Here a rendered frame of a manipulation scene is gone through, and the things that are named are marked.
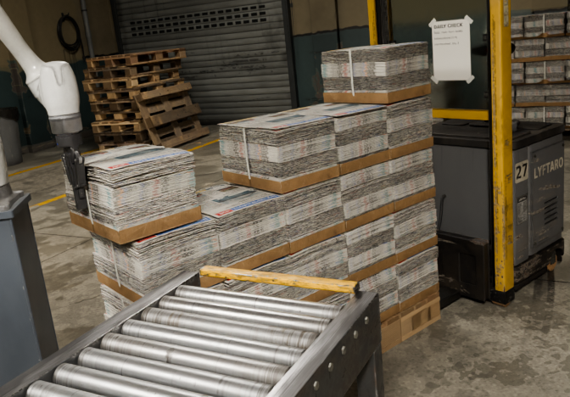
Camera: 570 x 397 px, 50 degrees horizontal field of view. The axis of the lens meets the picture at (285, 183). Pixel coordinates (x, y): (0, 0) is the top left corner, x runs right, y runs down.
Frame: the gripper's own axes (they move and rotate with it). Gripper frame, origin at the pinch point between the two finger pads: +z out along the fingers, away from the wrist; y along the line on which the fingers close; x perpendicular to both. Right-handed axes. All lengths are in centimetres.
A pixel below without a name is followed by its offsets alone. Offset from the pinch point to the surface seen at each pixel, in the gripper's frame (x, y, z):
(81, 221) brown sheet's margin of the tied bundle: -2.4, 10.1, 10.2
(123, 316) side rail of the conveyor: 16, -57, 16
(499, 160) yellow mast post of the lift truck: -177, -36, 23
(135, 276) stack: -7.2, -13.9, 25.3
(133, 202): -9.1, -17.6, 1.1
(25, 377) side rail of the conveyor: 41, -66, 16
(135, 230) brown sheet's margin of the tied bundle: -7.7, -18.4, 9.4
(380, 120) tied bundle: -119, -18, -4
